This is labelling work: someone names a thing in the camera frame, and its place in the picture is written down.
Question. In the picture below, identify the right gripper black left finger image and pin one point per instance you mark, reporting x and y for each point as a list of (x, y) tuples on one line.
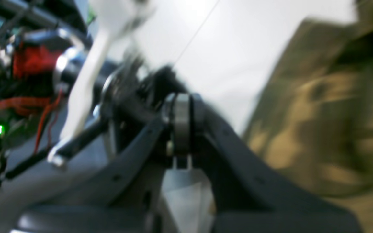
[(122, 197)]

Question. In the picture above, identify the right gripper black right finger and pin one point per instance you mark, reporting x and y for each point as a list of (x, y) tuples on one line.
[(250, 197)]

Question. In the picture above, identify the camouflage T-shirt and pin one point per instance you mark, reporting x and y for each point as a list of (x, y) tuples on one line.
[(313, 122)]

